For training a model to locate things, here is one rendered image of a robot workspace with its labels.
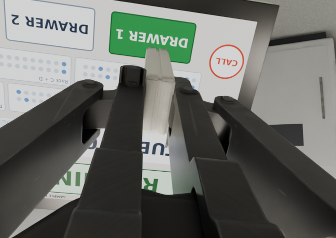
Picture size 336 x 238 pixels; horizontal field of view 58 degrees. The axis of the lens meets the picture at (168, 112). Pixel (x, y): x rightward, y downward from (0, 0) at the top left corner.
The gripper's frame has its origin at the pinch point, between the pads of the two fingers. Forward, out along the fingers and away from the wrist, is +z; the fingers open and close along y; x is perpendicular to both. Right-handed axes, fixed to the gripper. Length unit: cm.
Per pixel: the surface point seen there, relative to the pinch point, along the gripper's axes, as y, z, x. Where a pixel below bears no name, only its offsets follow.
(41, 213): -29, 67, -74
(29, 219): -32, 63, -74
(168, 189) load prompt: 4.9, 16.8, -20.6
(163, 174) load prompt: 3.8, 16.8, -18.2
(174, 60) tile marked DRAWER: 2.8, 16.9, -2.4
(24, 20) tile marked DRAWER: -13.7, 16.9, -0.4
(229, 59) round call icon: 9.1, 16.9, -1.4
